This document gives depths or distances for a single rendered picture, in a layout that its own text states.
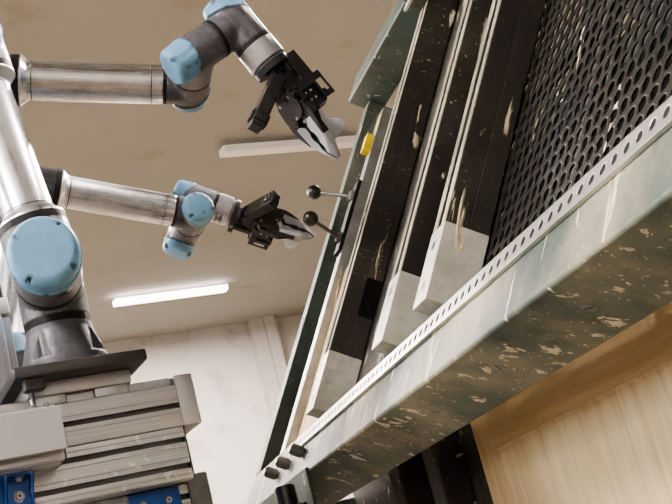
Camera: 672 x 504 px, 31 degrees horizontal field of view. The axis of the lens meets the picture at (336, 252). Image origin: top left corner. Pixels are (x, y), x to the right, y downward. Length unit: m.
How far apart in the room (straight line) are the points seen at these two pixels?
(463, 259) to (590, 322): 0.44
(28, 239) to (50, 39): 5.22
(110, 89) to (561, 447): 1.05
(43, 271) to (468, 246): 0.69
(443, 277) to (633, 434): 0.33
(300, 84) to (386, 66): 1.07
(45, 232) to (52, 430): 0.32
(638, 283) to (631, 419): 0.47
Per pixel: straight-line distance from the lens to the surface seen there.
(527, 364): 1.47
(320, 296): 3.13
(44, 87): 2.28
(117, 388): 2.07
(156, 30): 7.28
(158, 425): 2.07
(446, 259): 1.70
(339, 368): 2.37
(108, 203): 2.76
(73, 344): 2.07
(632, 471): 1.68
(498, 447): 2.05
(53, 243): 1.98
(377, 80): 3.30
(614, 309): 1.27
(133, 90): 2.27
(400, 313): 1.90
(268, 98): 2.15
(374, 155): 3.05
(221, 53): 2.19
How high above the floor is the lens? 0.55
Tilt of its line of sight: 16 degrees up
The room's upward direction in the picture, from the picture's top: 15 degrees counter-clockwise
